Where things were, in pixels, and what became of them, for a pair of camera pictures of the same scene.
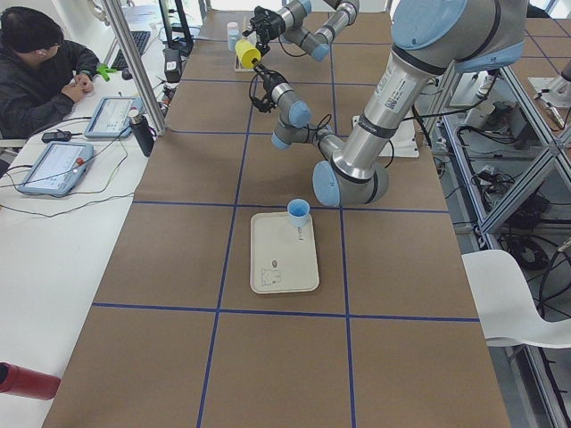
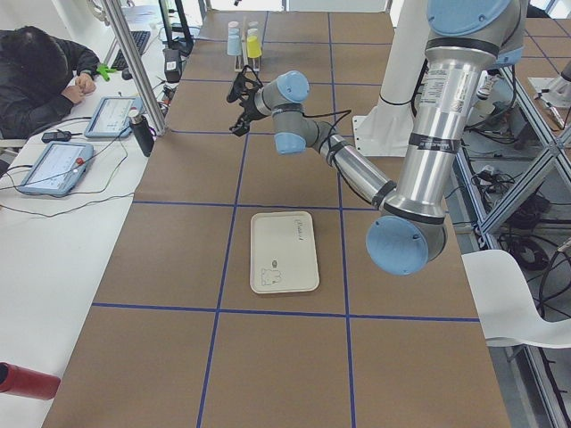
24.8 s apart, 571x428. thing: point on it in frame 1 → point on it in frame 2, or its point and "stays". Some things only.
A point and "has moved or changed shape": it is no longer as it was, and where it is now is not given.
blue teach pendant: (57, 168) stays
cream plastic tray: (283, 256) stays
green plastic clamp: (103, 70) stays
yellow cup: (246, 53) has moved or changed shape
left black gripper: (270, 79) → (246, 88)
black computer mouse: (127, 75) stays
